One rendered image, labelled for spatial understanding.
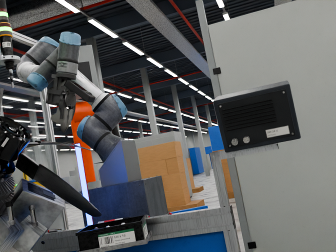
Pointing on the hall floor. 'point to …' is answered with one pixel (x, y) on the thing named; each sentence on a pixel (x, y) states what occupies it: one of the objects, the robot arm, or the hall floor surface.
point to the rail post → (232, 240)
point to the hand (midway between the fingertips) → (65, 129)
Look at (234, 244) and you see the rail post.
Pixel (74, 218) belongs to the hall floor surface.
